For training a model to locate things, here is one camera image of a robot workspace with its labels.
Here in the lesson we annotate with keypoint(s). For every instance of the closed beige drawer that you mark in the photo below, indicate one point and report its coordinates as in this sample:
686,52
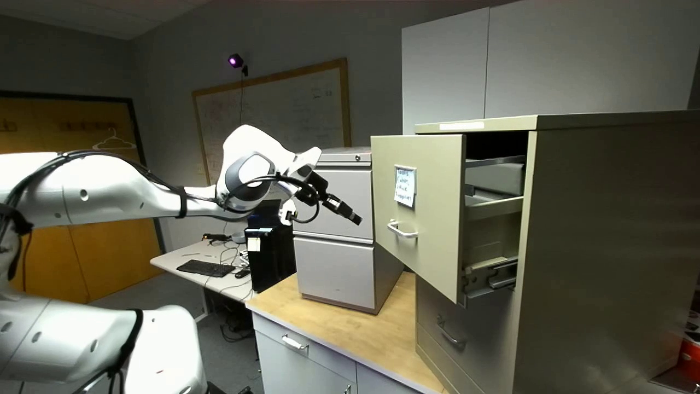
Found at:
470,317

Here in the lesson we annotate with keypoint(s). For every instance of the wood framed whiteboard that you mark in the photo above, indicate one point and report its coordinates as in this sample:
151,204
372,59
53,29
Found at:
295,109

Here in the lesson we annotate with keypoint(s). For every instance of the open beige drawer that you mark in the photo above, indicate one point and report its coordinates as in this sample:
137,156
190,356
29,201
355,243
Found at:
426,219

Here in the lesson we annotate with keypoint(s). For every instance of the black computer tower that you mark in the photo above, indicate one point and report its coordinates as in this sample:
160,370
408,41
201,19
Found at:
270,257

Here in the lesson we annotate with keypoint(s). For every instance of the grey counter drawer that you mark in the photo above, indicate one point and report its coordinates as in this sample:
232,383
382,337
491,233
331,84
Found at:
322,353

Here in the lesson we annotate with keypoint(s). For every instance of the beige filing cabinet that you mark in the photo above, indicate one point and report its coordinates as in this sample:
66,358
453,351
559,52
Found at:
601,246

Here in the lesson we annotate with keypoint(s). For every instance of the grey cabinet drawer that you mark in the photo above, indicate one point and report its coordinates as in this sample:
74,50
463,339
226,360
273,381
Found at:
350,189
333,271

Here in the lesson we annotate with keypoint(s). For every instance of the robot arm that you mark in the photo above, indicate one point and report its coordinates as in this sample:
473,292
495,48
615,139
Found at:
104,189

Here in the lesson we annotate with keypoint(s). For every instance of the white clothes hanger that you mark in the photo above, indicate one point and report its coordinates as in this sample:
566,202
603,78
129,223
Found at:
114,143

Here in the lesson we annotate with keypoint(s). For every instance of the white paper note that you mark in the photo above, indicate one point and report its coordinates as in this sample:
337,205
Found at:
405,185

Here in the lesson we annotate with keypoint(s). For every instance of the red container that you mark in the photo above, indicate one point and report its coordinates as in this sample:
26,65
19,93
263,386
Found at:
690,358

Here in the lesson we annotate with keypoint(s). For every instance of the camera on mount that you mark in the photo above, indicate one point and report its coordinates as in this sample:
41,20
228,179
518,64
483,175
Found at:
235,61

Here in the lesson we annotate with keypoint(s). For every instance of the grey wall cabinets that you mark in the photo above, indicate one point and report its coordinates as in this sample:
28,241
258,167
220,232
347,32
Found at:
547,60

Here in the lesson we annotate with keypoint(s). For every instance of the white desk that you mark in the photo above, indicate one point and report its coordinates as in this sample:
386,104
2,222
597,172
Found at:
180,257

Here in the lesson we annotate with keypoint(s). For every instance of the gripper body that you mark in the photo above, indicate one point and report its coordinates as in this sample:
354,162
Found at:
330,199

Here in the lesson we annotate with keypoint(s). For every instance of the black computer mouse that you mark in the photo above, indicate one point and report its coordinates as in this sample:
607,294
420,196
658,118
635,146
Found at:
243,273

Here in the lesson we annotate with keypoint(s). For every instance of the black keyboard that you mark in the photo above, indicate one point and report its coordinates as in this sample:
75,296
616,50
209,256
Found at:
206,268

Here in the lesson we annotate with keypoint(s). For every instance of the grey filing cabinet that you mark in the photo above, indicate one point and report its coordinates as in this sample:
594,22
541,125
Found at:
350,262

